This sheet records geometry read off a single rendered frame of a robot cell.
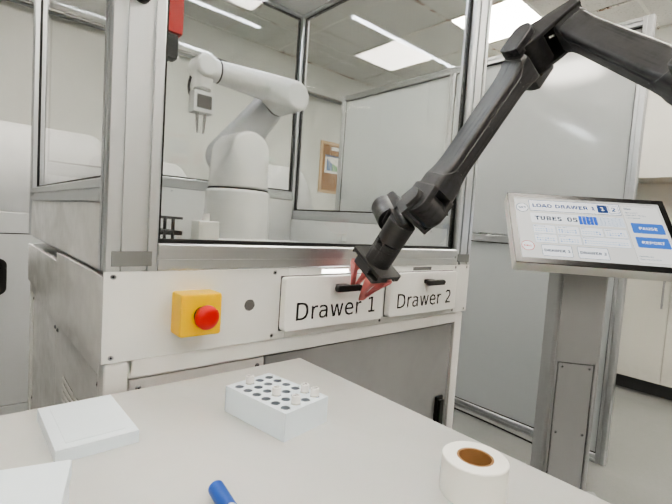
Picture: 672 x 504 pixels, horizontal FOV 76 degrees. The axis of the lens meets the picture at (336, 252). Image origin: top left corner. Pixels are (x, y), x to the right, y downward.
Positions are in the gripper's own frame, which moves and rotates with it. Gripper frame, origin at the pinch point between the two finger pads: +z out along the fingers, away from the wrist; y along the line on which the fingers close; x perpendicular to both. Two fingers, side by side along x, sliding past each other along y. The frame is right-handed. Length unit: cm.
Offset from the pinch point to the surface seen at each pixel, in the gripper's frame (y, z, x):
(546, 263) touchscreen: -4, -10, -74
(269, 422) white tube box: -24.3, -3.2, 36.1
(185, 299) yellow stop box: 0.5, -1.2, 39.2
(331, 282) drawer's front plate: 3.2, -0.1, 5.8
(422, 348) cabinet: -6.4, 19.3, -32.9
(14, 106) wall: 317, 120, 38
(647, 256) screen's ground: -19, -26, -97
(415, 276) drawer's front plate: 3.4, -0.2, -23.2
